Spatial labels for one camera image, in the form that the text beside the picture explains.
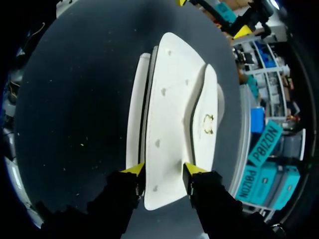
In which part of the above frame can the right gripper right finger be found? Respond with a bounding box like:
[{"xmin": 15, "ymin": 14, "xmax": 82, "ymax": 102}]
[{"xmin": 183, "ymin": 162, "xmax": 252, "ymax": 239}]

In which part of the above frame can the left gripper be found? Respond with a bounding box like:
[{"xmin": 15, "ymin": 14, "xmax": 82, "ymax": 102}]
[{"xmin": 174, "ymin": 0, "xmax": 273, "ymax": 40}]

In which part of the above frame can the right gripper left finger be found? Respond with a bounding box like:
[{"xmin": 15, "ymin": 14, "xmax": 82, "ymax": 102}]
[{"xmin": 86, "ymin": 162, "xmax": 146, "ymax": 239}]

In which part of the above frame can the white leather handbag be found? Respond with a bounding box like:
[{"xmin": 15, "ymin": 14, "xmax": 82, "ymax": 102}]
[{"xmin": 125, "ymin": 32, "xmax": 226, "ymax": 212}]

